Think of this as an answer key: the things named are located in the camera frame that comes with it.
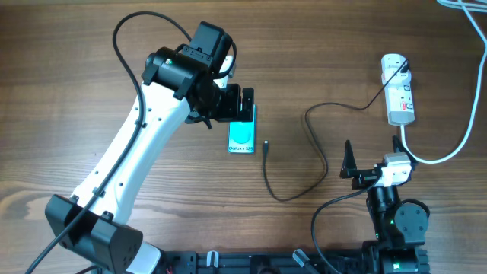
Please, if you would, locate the white power strip cord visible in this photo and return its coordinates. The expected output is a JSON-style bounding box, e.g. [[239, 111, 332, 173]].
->
[[399, 0, 487, 165]]

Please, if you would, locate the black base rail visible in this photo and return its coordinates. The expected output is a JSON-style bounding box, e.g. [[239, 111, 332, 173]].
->
[[159, 249, 431, 274]]

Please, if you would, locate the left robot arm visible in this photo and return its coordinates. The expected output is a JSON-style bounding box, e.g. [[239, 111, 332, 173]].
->
[[45, 22, 254, 273]]

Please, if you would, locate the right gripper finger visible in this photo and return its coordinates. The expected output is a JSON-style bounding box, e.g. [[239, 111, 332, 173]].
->
[[392, 135, 418, 165], [339, 140, 358, 179]]

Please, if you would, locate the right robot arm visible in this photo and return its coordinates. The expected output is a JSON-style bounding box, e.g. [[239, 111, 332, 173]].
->
[[340, 135, 431, 274]]

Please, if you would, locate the turquoise screen smartphone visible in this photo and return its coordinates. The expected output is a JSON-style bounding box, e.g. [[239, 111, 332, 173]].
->
[[228, 118, 256, 155]]

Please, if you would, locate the black USB charger cable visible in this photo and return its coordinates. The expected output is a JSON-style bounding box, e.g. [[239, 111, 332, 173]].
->
[[262, 58, 412, 202]]

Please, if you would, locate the white cables top corner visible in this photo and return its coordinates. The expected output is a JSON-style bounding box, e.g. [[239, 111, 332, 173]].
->
[[436, 0, 487, 14]]

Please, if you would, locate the white power strip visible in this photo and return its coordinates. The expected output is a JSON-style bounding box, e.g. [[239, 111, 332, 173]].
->
[[381, 53, 415, 126]]

